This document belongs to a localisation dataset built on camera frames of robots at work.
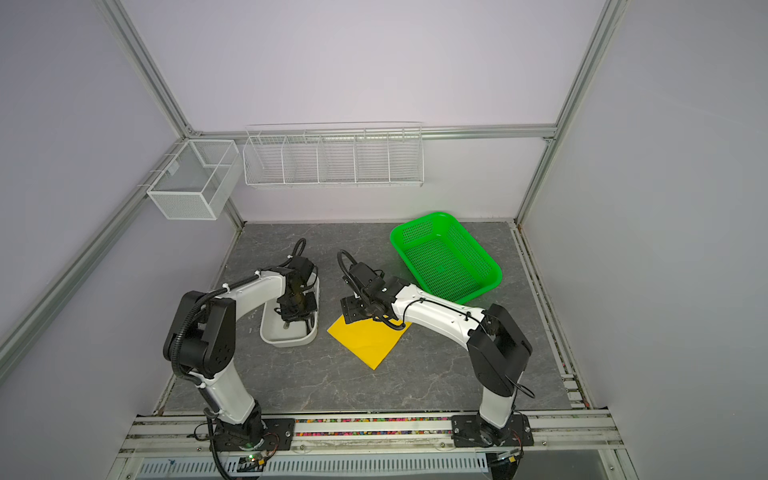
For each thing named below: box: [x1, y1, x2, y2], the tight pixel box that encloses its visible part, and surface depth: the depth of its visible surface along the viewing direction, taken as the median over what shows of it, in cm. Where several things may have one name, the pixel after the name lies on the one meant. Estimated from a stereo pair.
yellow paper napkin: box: [327, 314, 413, 370], surface depth 91 cm
